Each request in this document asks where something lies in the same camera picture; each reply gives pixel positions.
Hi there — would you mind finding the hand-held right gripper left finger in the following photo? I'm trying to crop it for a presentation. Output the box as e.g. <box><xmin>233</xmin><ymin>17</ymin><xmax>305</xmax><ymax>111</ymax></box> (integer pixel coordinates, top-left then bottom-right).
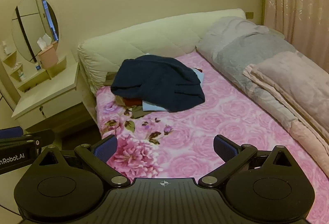
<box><xmin>33</xmin><ymin>135</ymin><xmax>131</xmax><ymax>188</ymax></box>

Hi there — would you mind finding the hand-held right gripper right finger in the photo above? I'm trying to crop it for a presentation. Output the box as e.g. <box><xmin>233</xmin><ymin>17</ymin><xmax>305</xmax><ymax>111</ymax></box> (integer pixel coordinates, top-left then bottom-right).
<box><xmin>198</xmin><ymin>135</ymin><xmax>299</xmax><ymax>187</ymax></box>

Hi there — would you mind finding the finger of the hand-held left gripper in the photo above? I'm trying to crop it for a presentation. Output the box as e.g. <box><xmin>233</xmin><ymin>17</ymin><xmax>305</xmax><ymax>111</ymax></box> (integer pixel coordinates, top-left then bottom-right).
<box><xmin>0</xmin><ymin>129</ymin><xmax>56</xmax><ymax>147</ymax></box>
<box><xmin>0</xmin><ymin>126</ymin><xmax>24</xmax><ymax>140</ymax></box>

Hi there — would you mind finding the navy blue sweater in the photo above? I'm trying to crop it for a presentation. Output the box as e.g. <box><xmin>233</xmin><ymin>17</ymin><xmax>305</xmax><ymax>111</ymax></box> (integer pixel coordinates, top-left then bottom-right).
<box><xmin>110</xmin><ymin>54</ymin><xmax>205</xmax><ymax>113</ymax></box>

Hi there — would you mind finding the pink floral blanket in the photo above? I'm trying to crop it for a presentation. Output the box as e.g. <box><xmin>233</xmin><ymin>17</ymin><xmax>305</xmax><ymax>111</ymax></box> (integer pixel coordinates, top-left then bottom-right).
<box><xmin>95</xmin><ymin>50</ymin><xmax>329</xmax><ymax>224</ymax></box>

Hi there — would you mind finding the white dressing table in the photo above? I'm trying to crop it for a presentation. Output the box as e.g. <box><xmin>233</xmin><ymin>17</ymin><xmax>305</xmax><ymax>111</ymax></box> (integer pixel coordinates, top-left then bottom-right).
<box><xmin>0</xmin><ymin>41</ymin><xmax>85</xmax><ymax>127</ymax></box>

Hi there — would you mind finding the khaki garment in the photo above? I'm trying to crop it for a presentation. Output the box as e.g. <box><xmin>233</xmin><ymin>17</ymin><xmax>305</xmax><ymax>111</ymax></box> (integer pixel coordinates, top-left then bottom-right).
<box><xmin>115</xmin><ymin>95</ymin><xmax>149</xmax><ymax>119</ymax></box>

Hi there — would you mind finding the red garment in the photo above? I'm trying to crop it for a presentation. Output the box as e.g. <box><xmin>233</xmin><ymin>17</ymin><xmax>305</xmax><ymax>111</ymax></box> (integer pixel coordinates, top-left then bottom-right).
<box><xmin>123</xmin><ymin>97</ymin><xmax>144</xmax><ymax>107</ymax></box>

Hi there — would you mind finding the light blue garment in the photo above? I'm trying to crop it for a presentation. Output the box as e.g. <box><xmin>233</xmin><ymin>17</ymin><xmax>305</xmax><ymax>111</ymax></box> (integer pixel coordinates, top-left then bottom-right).
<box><xmin>142</xmin><ymin>68</ymin><xmax>205</xmax><ymax>112</ymax></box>

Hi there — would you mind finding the pink tissue box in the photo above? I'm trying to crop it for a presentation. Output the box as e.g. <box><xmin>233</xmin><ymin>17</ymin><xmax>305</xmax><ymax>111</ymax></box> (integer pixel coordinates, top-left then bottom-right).
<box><xmin>37</xmin><ymin>34</ymin><xmax>59</xmax><ymax>69</ymax></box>

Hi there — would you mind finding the grey and pink duvet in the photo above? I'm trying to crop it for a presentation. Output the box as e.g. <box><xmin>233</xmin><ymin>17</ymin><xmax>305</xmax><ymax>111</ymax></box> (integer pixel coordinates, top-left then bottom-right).
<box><xmin>196</xmin><ymin>16</ymin><xmax>329</xmax><ymax>178</ymax></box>

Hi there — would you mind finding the oval mirror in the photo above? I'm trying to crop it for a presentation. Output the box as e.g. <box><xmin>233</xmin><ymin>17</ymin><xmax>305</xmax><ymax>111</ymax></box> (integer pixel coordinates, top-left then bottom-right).
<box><xmin>12</xmin><ymin>0</ymin><xmax>59</xmax><ymax>63</ymax></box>

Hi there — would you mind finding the cream padded headboard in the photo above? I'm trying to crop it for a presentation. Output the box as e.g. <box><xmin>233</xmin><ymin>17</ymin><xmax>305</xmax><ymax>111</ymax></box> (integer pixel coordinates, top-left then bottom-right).
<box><xmin>78</xmin><ymin>9</ymin><xmax>246</xmax><ymax>91</ymax></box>

